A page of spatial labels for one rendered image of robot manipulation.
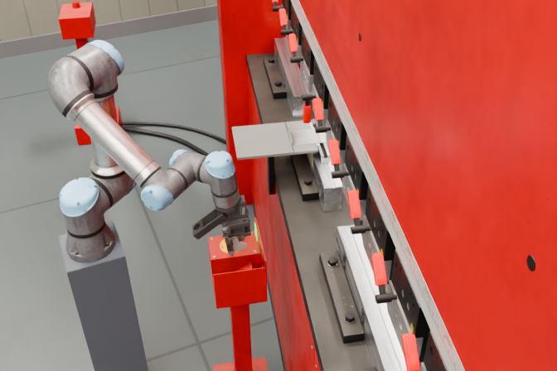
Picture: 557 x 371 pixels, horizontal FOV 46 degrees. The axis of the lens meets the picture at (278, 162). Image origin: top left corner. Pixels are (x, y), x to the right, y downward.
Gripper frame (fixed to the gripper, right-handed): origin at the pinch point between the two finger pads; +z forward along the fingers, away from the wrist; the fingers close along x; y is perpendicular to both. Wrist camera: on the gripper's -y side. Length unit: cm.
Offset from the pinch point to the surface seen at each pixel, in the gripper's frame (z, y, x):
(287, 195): -1.5, 21.5, 19.7
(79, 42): 14, -61, 199
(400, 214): -55, 34, -56
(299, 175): -4.0, 27.0, 25.5
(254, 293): 14.4, 5.1, -4.7
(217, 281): 5.9, -5.2, -5.0
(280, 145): -14.1, 22.4, 30.1
